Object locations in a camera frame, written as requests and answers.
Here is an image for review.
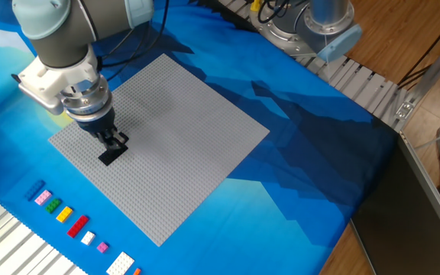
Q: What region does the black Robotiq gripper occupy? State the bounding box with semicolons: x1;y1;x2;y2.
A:
75;106;130;153

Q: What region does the black Lego plate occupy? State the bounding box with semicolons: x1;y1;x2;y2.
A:
97;144;129;167

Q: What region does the large grey Lego baseplate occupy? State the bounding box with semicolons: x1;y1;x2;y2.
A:
47;53;270;248

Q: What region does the blue Lego brick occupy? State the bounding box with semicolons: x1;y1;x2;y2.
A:
24;179;47;202

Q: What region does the yellow Lego brick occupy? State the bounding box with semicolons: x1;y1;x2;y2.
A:
55;205;74;224

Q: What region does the green Lego brick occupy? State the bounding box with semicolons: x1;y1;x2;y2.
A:
44;197;63;215

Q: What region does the pink Lego brick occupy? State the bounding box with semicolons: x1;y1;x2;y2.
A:
34;189;53;206

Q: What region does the red Lego brick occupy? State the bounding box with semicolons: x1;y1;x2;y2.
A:
66;214;90;239

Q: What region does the small white Lego brick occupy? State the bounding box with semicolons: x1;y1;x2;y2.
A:
80;230;96;246

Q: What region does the large white Lego plate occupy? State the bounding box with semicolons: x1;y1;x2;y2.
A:
105;251;136;275

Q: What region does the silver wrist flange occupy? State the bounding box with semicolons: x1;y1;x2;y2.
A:
59;74;114;123

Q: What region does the blue mountain print cloth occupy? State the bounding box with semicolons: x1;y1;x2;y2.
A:
0;0;399;275

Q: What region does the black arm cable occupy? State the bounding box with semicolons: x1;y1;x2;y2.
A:
95;0;170;82

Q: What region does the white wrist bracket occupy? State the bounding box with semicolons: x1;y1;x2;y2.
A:
11;45;101;115

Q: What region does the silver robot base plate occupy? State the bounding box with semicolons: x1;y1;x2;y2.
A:
249;3;320;58

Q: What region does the black looped cable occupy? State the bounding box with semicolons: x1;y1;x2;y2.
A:
257;0;292;24

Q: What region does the dark panel with metal frame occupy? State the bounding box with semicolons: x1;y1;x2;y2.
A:
349;131;440;275

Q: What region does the aluminium beam with corner bracket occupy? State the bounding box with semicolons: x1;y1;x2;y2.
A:
393;24;440;133

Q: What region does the black floor cable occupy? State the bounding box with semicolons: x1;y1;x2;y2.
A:
396;7;440;89

